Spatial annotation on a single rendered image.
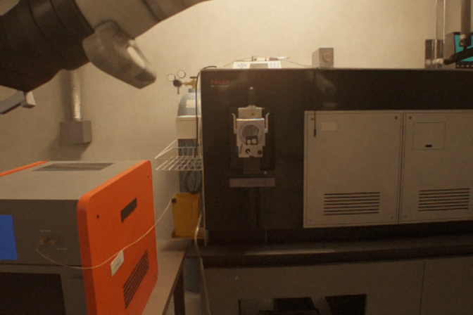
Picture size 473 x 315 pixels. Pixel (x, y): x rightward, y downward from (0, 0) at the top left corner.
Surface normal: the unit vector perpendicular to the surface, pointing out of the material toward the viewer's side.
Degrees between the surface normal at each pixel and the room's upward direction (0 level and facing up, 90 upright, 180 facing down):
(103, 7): 113
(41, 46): 124
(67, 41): 130
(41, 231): 90
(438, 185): 90
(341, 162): 90
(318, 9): 90
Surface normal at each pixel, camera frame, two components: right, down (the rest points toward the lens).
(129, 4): 0.38, 0.58
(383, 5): 0.02, 0.10
